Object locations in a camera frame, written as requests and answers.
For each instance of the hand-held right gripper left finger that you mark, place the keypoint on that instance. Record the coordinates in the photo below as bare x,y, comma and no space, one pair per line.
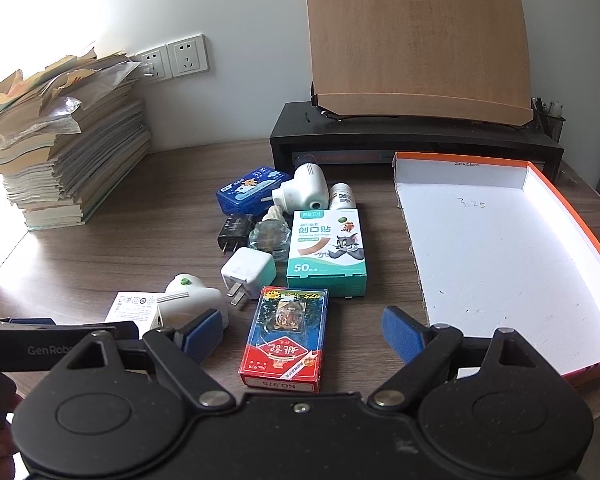
205,334

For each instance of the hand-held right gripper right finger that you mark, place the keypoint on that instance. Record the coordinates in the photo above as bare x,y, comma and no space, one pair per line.
401,332

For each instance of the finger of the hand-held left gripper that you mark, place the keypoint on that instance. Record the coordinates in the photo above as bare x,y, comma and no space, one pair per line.
30,321
127,331

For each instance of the small white carton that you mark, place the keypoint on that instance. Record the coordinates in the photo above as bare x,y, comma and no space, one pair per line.
130,310

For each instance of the white plug-in heater green button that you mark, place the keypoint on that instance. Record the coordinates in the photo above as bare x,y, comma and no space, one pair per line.
192,297

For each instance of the white charger plug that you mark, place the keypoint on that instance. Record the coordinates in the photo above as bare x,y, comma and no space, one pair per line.
245,272

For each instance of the red playing card box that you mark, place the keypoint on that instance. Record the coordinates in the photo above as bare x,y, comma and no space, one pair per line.
285,340

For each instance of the black charger plug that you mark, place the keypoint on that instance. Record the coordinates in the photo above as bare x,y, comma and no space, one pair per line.
234,230

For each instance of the white and teal bandage box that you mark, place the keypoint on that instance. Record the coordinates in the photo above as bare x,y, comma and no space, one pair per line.
327,252

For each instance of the clear liquid refill bottle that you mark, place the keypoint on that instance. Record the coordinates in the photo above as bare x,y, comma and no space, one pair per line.
270,235

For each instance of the orange and white cardboard box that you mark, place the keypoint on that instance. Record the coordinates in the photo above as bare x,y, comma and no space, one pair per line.
500,265

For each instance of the white pill bottle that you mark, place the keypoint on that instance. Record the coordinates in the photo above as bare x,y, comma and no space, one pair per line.
342,196

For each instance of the white plug-in heater with bottle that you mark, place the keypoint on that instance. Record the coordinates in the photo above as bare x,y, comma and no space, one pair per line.
302,185

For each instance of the stack of books and papers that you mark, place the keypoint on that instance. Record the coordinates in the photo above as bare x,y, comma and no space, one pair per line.
65,150

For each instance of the black monitor riser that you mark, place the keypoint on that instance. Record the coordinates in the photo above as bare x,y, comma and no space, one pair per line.
300,130

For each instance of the black mesh pen holder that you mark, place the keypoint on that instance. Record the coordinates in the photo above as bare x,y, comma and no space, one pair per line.
550,122

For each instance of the wooden book stand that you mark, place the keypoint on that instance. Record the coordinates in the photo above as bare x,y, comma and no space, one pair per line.
415,40

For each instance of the white wall socket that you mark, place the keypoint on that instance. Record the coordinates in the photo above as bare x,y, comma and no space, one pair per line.
187,56
152,62

